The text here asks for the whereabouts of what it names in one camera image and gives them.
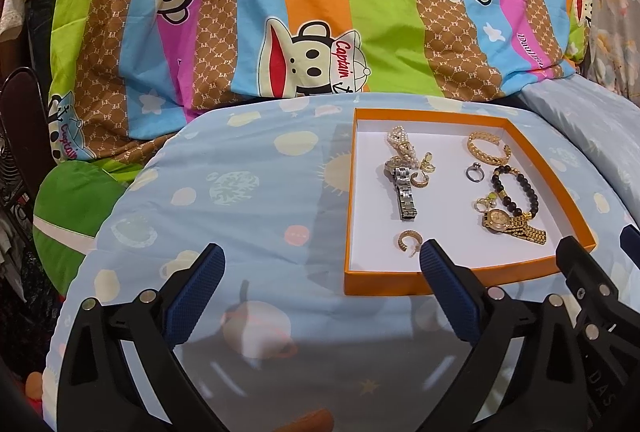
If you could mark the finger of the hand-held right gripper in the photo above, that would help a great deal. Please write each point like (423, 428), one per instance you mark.
(590, 282)
(631, 243)

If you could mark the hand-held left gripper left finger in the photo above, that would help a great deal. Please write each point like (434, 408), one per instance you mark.
(197, 298)

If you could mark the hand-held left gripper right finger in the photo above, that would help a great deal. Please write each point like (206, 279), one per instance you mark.
(450, 293)

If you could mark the orange shallow box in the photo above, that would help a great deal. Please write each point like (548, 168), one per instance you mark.
(450, 262)

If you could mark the gold hoop earring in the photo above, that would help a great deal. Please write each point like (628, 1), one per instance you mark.
(403, 239)
(415, 182)

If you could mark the gold wristwatch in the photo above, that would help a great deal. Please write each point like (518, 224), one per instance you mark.
(500, 219)

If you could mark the small gold pearl earring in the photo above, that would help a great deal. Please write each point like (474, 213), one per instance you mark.
(486, 202)

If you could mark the silver wristwatch with blue dial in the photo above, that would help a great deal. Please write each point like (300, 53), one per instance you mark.
(405, 197)

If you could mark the gold drop earring with pendant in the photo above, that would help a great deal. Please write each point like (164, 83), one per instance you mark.
(427, 162)

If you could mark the light blue planet-print sheet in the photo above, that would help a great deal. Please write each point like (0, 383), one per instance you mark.
(225, 192)

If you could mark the green pillow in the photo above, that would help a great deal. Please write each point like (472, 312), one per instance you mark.
(75, 202)

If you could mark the pearl bow brooch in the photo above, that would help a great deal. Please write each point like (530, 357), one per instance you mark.
(400, 137)

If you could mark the grey floral cloth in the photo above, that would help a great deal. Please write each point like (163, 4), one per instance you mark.
(610, 12)

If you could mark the dark metal chair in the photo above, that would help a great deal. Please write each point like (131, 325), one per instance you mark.
(25, 122)

